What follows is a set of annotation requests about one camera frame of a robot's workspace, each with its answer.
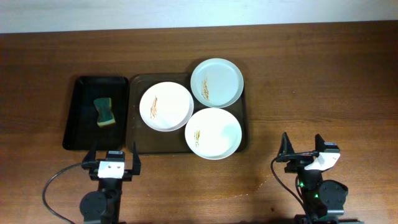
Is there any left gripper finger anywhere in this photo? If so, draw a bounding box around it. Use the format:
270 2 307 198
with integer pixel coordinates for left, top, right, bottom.
132 142 141 174
83 141 98 162

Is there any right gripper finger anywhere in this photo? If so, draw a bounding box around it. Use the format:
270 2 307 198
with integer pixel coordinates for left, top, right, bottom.
315 134 326 152
277 132 295 157

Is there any green yellow sponge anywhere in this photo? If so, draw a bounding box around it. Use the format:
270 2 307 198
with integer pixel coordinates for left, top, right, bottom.
93 98 116 128

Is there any white plate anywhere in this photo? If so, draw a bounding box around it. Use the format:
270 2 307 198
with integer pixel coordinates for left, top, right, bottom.
139 82 193 132
185 108 243 160

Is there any white plate front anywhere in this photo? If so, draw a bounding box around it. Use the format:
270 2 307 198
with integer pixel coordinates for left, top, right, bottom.
185 108 243 160

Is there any light blue plate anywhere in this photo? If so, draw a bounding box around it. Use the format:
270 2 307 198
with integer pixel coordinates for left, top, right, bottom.
190 58 244 108

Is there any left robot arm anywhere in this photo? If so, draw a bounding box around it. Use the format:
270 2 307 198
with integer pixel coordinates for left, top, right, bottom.
80 143 141 224

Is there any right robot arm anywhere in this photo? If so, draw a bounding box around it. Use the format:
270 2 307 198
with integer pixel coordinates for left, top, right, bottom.
271 132 348 223

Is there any brown plastic tray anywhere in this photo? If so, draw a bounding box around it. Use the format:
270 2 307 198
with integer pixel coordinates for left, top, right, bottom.
125 73 249 154

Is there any black plastic tray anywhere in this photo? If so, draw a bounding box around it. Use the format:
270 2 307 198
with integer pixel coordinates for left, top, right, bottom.
62 76 129 151

